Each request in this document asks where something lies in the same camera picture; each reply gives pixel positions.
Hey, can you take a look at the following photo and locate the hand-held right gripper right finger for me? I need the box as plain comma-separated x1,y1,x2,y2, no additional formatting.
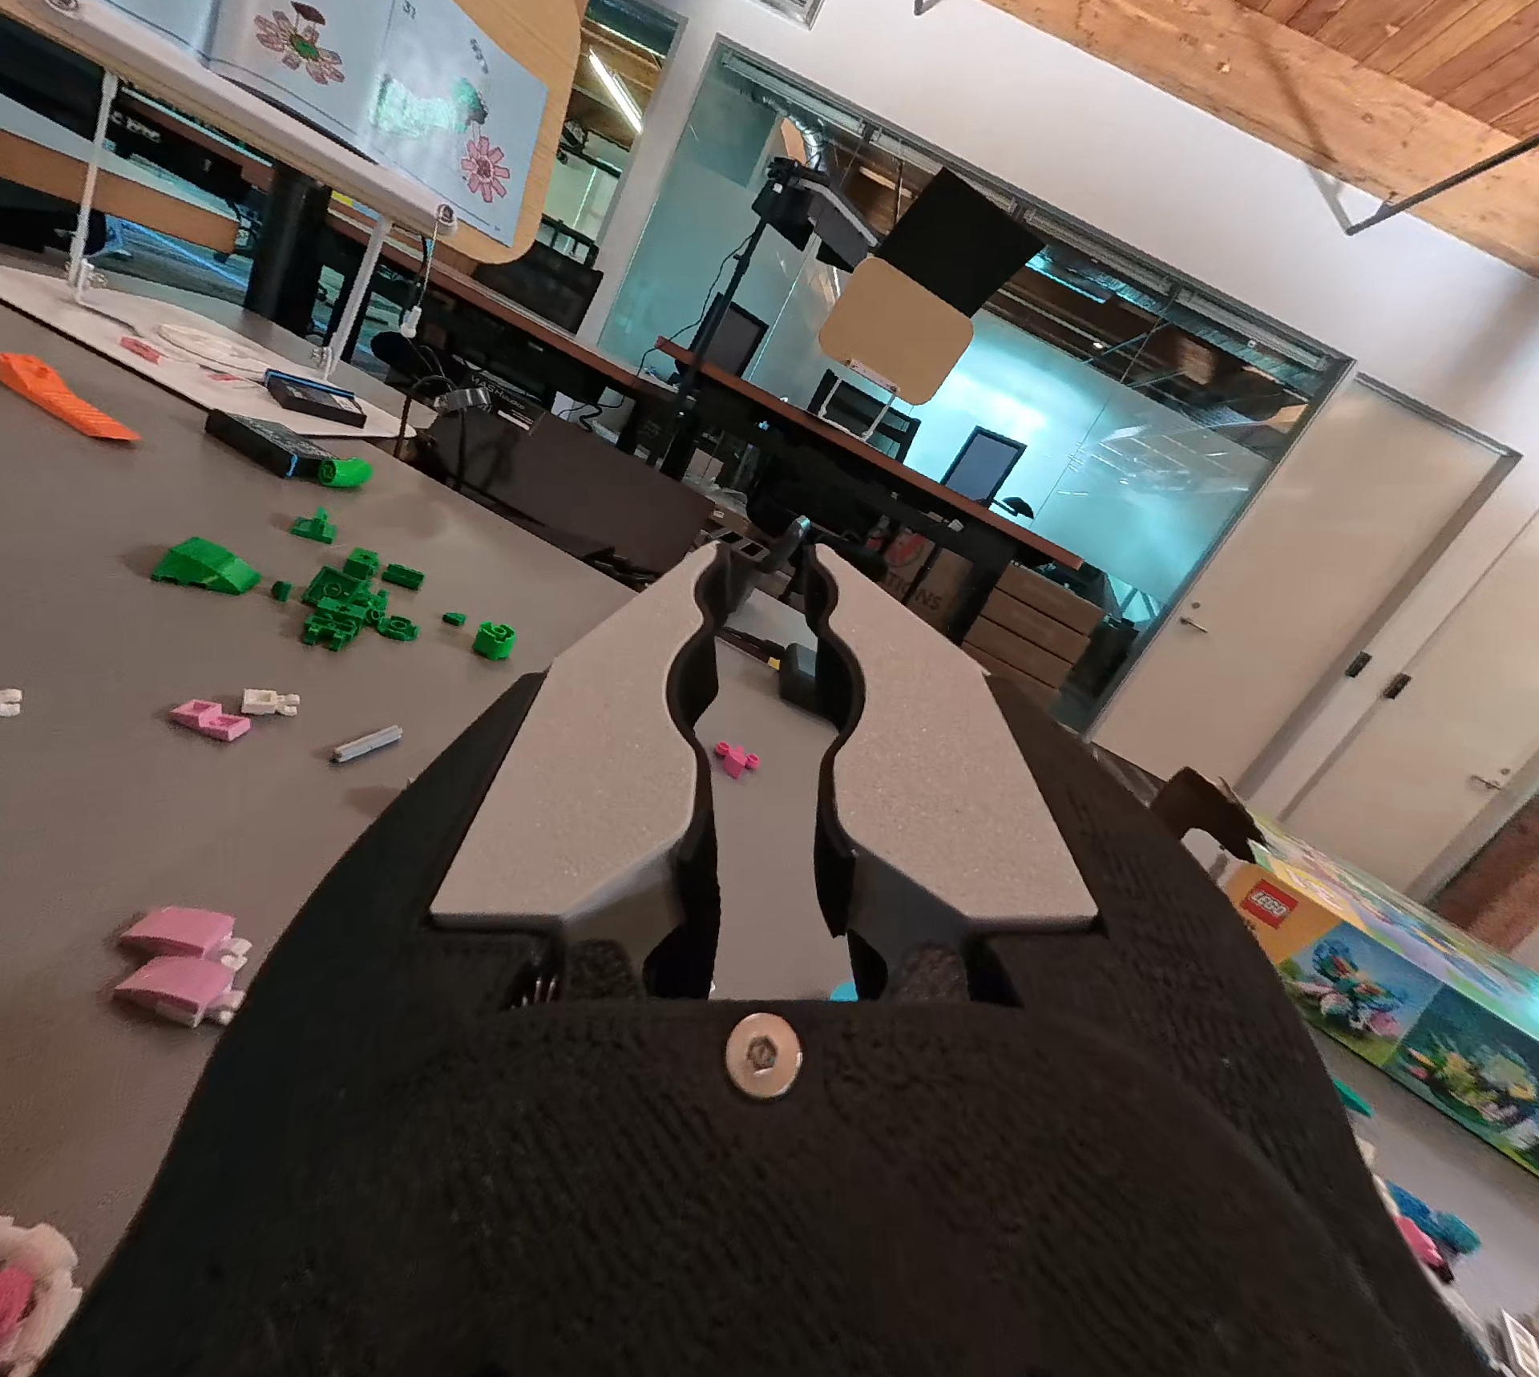
802,540,1099,1006

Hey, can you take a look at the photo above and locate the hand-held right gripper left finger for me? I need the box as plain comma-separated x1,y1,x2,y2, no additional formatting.
428,540,731,1000

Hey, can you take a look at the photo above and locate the white pink brick flower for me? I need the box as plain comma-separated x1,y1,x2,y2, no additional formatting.
0,1216,82,1370

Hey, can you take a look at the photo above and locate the wooden background desk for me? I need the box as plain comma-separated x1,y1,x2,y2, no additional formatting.
654,334,1085,648

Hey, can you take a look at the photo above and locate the grey desk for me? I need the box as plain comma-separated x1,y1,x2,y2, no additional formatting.
0,258,1539,1377

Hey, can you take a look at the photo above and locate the wooden neighbouring desk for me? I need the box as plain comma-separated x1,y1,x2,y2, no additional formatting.
0,17,675,427

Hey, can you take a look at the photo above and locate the black power adapter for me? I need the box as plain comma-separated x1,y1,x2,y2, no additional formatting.
775,640,843,708

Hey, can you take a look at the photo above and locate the computer monitor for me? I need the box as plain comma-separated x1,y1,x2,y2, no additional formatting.
697,290,774,381
941,427,1025,507

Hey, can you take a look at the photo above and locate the glass partition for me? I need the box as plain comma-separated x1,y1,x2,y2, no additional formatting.
598,33,1356,734

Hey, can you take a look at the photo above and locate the white door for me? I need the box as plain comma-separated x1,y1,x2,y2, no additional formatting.
1088,375,1520,799
1279,514,1539,900

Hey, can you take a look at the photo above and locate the group of green bricks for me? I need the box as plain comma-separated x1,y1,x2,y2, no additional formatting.
151,506,516,665

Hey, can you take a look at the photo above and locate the pink petal brick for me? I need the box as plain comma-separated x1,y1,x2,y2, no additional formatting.
112,956,247,1030
117,902,254,966

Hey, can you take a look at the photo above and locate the black box blue trim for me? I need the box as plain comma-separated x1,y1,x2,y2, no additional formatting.
204,408,342,482
263,368,369,431

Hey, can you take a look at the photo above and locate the colourful toy brick box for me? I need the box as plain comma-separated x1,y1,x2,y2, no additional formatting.
1154,767,1539,1176

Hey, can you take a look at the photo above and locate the black panel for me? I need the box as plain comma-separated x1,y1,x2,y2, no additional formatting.
864,167,1049,323

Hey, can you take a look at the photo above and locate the orange brick separator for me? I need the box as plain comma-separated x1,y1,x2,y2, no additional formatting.
0,355,147,445

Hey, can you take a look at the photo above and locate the pile of colourful bricks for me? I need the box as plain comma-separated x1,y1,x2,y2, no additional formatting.
1331,1075,1539,1377

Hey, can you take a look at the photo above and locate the camera on stand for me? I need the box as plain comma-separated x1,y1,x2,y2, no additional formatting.
671,156,882,479

